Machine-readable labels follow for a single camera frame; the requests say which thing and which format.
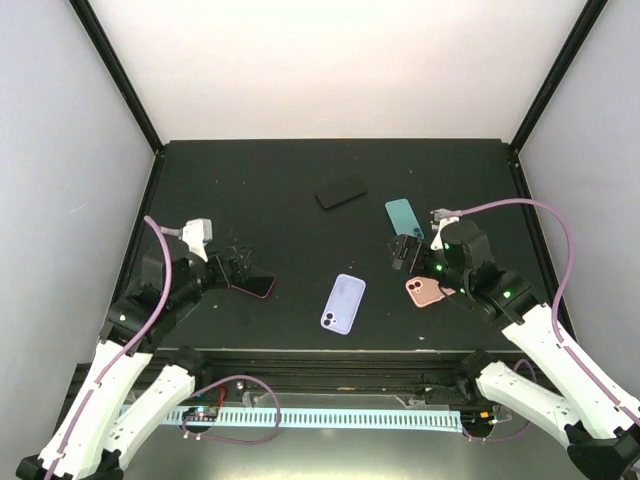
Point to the black frame post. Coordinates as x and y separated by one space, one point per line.
572 45
103 46

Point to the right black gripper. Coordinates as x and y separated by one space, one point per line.
419 246

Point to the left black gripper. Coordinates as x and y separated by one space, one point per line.
227 278

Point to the right black frame post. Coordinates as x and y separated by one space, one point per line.
572 45

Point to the left black frame post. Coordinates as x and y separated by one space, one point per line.
103 46

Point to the black front aluminium rail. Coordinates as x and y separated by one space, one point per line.
433 376

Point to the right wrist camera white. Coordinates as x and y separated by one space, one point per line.
440 219

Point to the white slotted cable duct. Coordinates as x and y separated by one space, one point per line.
314 418

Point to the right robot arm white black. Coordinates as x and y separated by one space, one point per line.
588 413

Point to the black phone case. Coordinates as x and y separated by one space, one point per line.
340 192

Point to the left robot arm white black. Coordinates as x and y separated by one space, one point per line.
99 435

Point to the pink-edged phone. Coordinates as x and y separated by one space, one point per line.
257 282

